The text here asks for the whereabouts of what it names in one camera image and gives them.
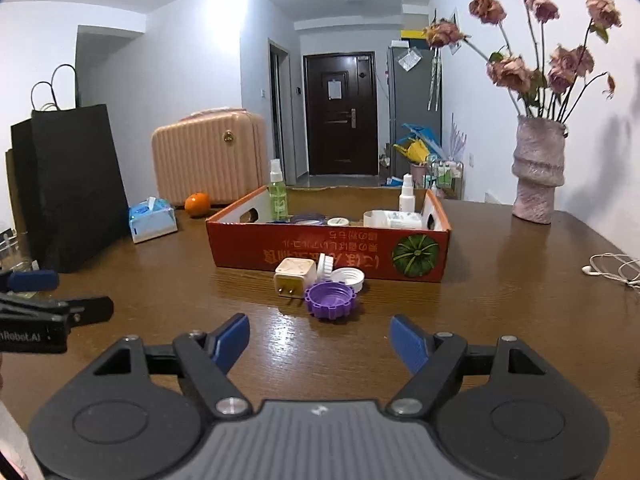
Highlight cream wall plug charger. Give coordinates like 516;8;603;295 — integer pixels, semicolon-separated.
273;257;317;299

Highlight purple ribbed cap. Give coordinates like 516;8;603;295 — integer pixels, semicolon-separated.
304;282;357;321

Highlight white jar lid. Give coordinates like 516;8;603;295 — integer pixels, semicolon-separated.
330;268;366;294

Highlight large white labelled jar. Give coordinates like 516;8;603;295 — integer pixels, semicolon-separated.
363;210;424;230

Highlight green spray bottle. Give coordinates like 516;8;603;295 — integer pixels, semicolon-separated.
268;158;288;221

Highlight small white spray bottle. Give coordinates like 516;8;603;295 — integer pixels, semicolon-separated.
399;174;416;214

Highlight blue rimmed round mirror lid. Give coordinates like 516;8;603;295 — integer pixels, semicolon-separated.
290;212;326;226

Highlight small white round lid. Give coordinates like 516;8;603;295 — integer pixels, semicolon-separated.
326;217;349;226

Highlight clear drinking glass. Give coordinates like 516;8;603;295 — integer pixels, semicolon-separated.
0;229;39;272

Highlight black paper bag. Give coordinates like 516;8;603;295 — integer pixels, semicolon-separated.
11;78;129;273

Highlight blue tissue box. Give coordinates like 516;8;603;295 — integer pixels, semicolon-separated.
129;196;178;244

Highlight orange fruit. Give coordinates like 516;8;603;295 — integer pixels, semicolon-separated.
183;192;212;218

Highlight red cardboard box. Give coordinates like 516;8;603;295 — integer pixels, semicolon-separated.
206;186;451;283

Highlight pink ribbed suitcase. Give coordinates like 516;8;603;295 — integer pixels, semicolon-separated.
151;108;268;206

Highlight yellow watering can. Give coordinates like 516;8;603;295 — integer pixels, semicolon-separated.
394;139;430;165

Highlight pink textured vase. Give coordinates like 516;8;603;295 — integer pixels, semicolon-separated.
512;116;567;224

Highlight dark brown entrance door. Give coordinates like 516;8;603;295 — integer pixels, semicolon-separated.
304;52;378;176

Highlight grey refrigerator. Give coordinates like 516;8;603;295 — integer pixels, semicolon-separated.
386;41;444;179

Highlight dried pink roses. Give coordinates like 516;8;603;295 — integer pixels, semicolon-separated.
422;0;622;125

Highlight white earphones cable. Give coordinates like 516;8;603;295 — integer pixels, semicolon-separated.
580;251;640;294

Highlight wire storage rack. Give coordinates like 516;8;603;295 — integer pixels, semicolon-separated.
430;159;464;200

